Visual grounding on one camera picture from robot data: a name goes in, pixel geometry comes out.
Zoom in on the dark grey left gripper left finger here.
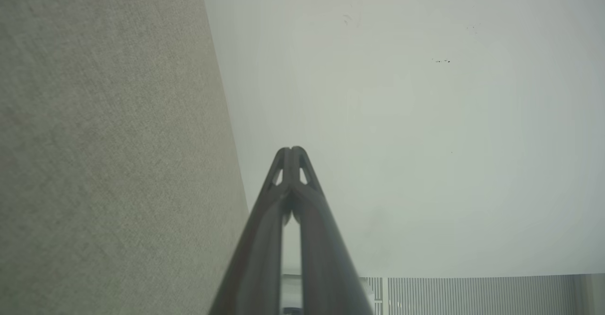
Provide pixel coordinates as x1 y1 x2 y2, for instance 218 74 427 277
208 147 293 315

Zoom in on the grey fabric sofa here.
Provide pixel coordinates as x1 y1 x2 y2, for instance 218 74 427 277
0 0 250 315

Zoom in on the white ribbed panel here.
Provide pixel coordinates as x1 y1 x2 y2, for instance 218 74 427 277
362 275 579 315

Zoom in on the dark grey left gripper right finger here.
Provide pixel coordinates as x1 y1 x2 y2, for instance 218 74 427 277
292 147 374 315

